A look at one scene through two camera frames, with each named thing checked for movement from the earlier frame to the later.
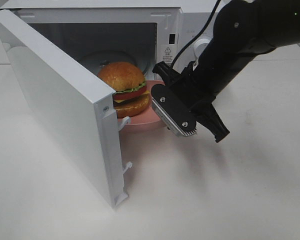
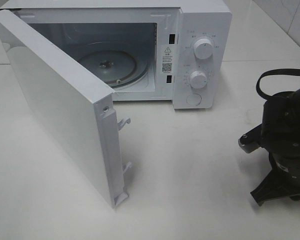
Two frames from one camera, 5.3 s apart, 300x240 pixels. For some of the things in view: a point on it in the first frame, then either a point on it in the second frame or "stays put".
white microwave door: [84, 108] stays put
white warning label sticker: [168, 53] stays put
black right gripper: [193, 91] → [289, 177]
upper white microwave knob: [200, 45] stays put
